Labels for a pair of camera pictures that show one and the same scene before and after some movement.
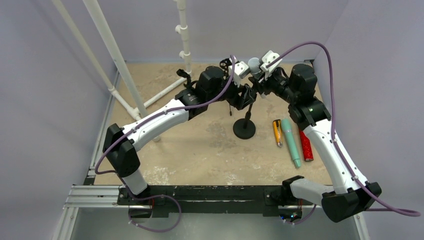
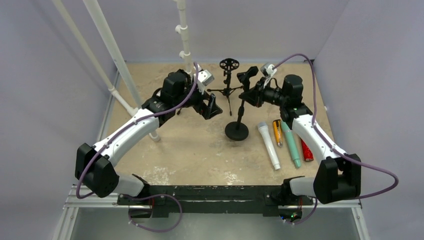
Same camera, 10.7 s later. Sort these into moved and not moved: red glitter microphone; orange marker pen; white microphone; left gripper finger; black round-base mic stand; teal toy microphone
Moved: black round-base mic stand; white microphone; left gripper finger
Not moved: teal toy microphone; orange marker pen; red glitter microphone
